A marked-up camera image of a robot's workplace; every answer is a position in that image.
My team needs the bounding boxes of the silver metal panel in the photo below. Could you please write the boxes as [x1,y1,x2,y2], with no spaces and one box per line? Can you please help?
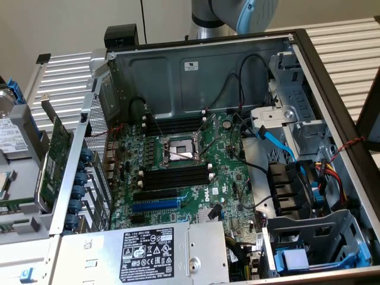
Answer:
[0,237,60,285]

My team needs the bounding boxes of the dark brown panel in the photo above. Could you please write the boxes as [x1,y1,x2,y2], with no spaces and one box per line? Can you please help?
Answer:
[355,67,380,152]

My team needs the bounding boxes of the blue disk bracket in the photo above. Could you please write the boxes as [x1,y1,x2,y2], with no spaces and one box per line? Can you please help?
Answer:
[6,77,41,140]

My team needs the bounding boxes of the blue release button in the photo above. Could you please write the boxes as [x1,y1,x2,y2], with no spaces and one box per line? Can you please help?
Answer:
[20,267,34,283]

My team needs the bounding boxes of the silver chipset heatsink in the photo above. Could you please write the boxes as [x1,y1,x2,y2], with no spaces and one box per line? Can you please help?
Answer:
[197,207,222,223]

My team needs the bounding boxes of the CPU chip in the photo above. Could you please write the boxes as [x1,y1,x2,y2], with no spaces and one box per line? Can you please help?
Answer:
[0,170,12,200]

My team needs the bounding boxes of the black box with port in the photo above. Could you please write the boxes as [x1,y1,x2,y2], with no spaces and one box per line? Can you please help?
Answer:
[103,25,140,50]

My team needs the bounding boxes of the red black twisted wire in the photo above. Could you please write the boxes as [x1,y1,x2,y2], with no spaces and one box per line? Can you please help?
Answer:
[328,135,366,164]

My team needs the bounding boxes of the yellow red power wires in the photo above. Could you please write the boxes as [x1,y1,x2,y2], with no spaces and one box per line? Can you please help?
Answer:
[313,159,349,205]

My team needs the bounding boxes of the power supply wire bundle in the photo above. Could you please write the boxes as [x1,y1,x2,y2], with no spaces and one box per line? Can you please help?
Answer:
[224,234,259,281]

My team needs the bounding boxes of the open PC case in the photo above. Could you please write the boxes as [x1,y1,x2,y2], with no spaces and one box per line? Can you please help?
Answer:
[49,28,380,285]

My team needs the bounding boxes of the thin metal locking lever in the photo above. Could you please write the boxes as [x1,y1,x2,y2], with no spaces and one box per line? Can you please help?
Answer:
[199,137,223,157]
[148,110,166,140]

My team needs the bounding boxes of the black case fan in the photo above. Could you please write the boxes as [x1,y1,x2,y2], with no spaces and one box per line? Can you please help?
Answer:
[267,159,317,219]

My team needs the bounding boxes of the grey parts rack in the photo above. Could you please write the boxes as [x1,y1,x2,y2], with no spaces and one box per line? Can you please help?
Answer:
[0,75,75,247]

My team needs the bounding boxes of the grey metal disk bay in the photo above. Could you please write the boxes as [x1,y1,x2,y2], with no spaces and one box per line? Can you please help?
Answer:
[265,209,373,276]

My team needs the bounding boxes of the silver power supply with label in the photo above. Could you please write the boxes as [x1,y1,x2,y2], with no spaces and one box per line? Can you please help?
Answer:
[50,221,231,285]

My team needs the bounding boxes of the long black expansion slot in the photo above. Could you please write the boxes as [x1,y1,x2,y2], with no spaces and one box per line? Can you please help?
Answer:
[132,189,179,202]

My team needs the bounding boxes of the blue disk caddy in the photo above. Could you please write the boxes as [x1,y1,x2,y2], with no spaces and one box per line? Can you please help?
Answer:
[274,243,371,274]

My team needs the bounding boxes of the green graphics card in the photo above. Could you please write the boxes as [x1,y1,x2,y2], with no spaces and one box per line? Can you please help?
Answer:
[34,94,74,214]

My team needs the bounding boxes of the silver metal drive cage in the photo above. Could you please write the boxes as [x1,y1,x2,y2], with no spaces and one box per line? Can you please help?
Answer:
[251,52,336,163]

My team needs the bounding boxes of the silver hard disk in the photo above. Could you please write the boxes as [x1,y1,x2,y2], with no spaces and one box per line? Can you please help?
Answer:
[0,88,29,158]

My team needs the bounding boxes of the green Dell motherboard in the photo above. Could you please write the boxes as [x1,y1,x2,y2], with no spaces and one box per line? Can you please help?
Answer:
[109,110,264,238]

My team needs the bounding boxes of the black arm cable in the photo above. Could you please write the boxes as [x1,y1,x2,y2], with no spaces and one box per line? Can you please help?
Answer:
[139,0,148,45]

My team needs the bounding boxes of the CPU socket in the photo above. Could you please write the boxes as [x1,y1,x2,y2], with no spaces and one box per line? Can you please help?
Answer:
[159,132,206,167]

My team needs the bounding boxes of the blue SATA wire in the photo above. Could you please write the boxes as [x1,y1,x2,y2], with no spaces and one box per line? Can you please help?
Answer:
[259,125,307,176]

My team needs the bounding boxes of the blue expansion slot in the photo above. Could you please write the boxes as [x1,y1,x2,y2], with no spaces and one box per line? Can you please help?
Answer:
[132,199,181,213]

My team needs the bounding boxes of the thin red wire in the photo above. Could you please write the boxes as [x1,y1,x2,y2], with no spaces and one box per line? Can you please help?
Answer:
[87,123,125,140]

